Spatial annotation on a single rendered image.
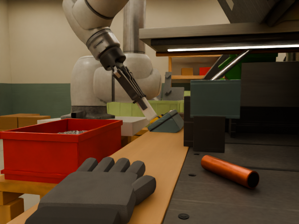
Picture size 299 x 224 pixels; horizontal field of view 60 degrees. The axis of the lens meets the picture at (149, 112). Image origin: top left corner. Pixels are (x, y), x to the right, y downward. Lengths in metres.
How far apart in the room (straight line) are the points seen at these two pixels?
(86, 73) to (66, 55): 7.40
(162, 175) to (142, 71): 0.77
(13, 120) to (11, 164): 5.77
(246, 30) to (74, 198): 0.36
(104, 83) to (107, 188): 0.86
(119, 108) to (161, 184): 1.38
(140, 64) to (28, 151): 0.61
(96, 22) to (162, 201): 0.60
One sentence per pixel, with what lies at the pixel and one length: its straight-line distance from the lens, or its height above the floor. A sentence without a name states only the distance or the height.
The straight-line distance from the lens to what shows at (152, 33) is 0.48.
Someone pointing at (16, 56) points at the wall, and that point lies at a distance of 9.30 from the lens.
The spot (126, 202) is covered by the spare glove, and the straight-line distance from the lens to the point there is 0.24.
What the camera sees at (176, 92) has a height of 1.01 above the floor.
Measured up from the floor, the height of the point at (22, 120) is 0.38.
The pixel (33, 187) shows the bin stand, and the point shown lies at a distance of 0.69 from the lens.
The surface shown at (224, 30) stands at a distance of 0.47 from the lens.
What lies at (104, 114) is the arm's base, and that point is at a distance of 1.14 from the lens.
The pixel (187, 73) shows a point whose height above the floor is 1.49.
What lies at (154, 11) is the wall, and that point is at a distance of 8.07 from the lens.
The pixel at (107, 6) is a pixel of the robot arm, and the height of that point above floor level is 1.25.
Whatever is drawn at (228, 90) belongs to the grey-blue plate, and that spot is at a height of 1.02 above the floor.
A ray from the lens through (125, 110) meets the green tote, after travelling 1.68.
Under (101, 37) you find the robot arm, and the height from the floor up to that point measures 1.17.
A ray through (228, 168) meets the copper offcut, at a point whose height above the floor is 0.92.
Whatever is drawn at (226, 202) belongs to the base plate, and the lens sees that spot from 0.30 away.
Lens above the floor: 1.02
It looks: 5 degrees down
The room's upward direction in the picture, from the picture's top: straight up
